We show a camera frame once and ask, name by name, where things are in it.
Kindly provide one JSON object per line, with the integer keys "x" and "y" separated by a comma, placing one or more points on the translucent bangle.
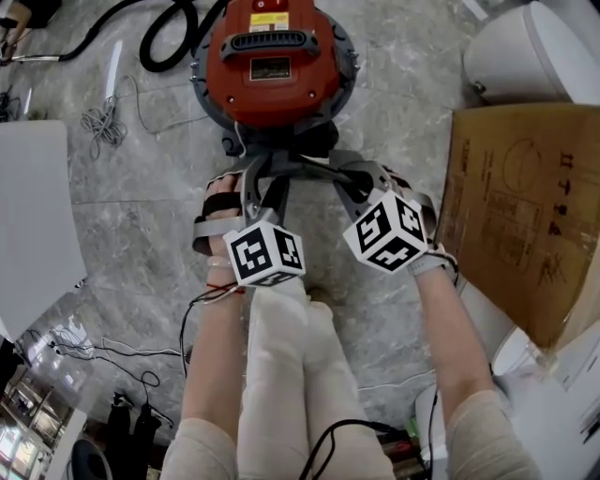
{"x": 220, "y": 262}

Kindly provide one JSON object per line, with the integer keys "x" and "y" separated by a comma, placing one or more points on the person's right hand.
{"x": 398, "y": 180}

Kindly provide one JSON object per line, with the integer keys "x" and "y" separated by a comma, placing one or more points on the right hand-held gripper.
{"x": 384, "y": 234}

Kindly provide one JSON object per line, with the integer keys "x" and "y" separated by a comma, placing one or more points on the person's left hand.
{"x": 224, "y": 184}

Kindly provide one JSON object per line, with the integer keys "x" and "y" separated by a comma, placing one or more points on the person's right forearm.
{"x": 450, "y": 337}

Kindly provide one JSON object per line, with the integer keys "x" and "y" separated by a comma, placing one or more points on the grey wristband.
{"x": 429, "y": 267}

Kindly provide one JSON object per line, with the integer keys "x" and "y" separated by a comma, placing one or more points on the large white cabinet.
{"x": 33, "y": 211}

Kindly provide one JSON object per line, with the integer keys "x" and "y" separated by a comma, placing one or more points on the metal vacuum wand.
{"x": 33, "y": 58}

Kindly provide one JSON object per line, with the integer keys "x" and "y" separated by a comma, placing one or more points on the person's beige clothing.
{"x": 290, "y": 375}

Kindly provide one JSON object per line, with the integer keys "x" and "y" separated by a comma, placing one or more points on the person's left forearm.
{"x": 211, "y": 351}

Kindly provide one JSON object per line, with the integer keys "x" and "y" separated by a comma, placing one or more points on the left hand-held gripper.
{"x": 255, "y": 255}

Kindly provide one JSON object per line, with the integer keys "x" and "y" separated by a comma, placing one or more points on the large cardboard box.
{"x": 529, "y": 211}

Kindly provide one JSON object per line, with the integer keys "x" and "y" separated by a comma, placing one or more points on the red vacuum cleaner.
{"x": 272, "y": 70}

